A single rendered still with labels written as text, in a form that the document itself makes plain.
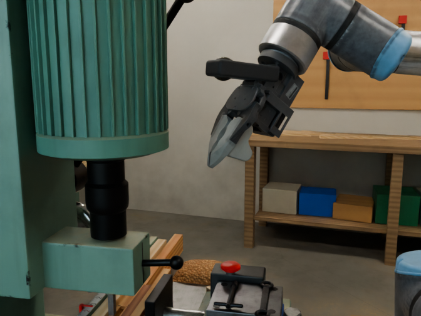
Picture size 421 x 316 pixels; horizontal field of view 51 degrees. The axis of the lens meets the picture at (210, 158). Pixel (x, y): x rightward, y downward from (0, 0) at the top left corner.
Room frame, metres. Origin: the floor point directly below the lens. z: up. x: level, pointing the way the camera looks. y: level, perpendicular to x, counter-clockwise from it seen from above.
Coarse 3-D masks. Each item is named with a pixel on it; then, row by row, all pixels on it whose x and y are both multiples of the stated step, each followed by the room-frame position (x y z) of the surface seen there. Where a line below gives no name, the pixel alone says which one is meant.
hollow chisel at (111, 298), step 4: (108, 296) 0.59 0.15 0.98; (112, 296) 0.59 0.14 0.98; (108, 300) 0.59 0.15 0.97; (112, 300) 0.59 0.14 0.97; (108, 304) 0.59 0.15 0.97; (112, 304) 0.59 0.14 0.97; (108, 308) 0.59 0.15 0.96; (112, 308) 0.59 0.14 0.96; (108, 312) 0.59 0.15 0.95; (112, 312) 0.59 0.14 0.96; (116, 312) 0.60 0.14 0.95
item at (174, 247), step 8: (176, 240) 0.92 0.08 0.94; (168, 248) 0.87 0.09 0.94; (176, 248) 0.90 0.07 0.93; (160, 256) 0.83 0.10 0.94; (168, 256) 0.84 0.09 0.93; (152, 272) 0.76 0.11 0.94; (160, 272) 0.79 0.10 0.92; (152, 280) 0.75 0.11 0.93; (128, 296) 0.67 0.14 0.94; (120, 304) 0.64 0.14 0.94; (128, 304) 0.64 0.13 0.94
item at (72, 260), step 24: (48, 240) 0.58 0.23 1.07; (72, 240) 0.58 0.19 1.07; (96, 240) 0.58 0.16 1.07; (120, 240) 0.58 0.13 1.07; (144, 240) 0.60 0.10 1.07; (48, 264) 0.58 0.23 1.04; (72, 264) 0.57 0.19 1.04; (96, 264) 0.56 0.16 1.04; (120, 264) 0.56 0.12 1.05; (72, 288) 0.57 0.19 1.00; (96, 288) 0.56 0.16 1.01; (120, 288) 0.56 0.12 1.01
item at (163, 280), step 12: (168, 276) 0.63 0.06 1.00; (156, 288) 0.59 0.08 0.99; (168, 288) 0.61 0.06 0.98; (156, 300) 0.56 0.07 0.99; (168, 300) 0.61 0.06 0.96; (156, 312) 0.55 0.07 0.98; (168, 312) 0.58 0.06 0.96; (180, 312) 0.58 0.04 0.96; (192, 312) 0.58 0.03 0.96; (204, 312) 0.58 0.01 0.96
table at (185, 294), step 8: (176, 288) 0.77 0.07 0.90; (184, 288) 0.77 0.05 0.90; (192, 288) 0.77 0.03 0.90; (200, 288) 0.77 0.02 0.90; (176, 296) 0.74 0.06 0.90; (184, 296) 0.74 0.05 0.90; (192, 296) 0.74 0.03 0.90; (200, 296) 0.74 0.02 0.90; (176, 304) 0.72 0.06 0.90; (184, 304) 0.72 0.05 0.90; (192, 304) 0.72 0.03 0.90
